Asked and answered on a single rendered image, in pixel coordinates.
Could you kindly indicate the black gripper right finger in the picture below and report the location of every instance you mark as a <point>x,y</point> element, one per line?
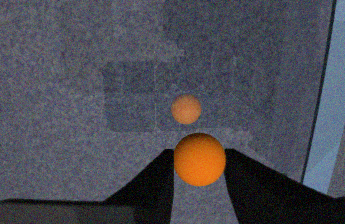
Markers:
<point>261,195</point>

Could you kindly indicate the clear l-shaped low wall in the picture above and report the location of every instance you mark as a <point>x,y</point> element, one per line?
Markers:
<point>303,51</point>

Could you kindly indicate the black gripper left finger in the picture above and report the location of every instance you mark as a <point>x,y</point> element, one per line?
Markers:
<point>146,199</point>

